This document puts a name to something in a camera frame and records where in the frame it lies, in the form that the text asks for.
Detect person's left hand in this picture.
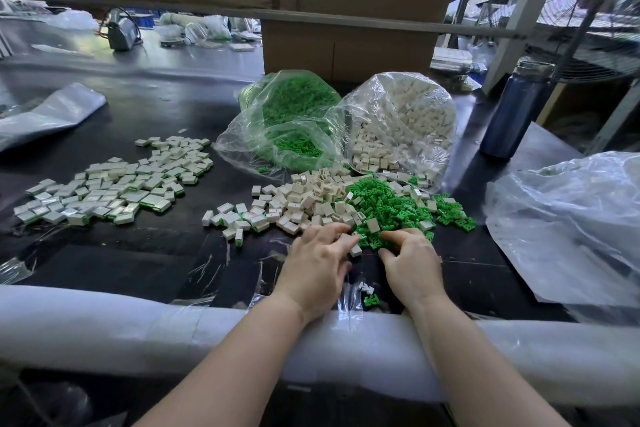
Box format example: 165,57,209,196
272,223,362,325

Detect small brown cardboard box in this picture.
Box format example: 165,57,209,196
260,19,442,85

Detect metal standing fan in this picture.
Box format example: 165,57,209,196
536,0,640,86

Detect pile of green clips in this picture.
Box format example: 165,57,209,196
347,176,477,250

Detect stack of white trays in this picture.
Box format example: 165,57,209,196
430,46,474,75

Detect dark blue water bottle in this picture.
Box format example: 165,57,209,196
479,60,557,161

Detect person's left forearm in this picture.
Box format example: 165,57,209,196
132,292,307,427

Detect pile of white housings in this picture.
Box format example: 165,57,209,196
201,166,362,248

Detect crumpled clear bags with parts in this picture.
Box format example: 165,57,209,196
154,11,234,48

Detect flat grey plastic bag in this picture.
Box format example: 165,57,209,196
0,82,108,153

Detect person's right hand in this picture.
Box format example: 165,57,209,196
377,228,448,315

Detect grey metal rail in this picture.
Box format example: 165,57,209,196
0,0,527,40

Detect white foam edge padding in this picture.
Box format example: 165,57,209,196
0,284,640,408

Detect white metal post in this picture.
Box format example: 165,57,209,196
481,0,574,95

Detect clear bag of white housings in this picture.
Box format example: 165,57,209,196
325,72,459,193

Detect large crumpled clear plastic bag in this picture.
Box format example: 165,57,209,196
482,151,640,326

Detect person's right forearm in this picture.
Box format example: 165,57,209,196
405,294,572,427

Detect grey metal device with cable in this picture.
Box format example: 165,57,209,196
102,8,144,52

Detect clear bag of green clips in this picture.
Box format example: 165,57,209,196
212,70,347,174

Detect pile of assembled white-green parts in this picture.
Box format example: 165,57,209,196
13,135,215,227

